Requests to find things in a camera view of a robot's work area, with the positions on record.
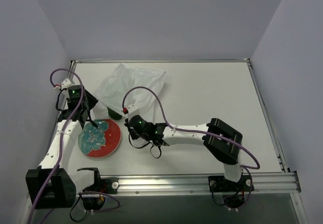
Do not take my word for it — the white plastic bag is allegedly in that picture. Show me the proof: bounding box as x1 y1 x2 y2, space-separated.
94 64 167 122

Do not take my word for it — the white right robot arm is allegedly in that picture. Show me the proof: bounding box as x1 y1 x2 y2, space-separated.
123 106 243 190

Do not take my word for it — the red and teal plate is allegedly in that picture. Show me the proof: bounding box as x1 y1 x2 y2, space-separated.
78 119 122 158

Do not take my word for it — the aluminium table edge rail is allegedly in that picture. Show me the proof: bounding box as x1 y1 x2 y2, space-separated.
71 58 252 70

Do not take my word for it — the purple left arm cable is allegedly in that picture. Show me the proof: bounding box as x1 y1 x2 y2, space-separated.
27 69 121 224

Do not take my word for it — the front aluminium rail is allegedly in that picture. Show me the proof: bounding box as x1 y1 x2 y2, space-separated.
115 173 301 196

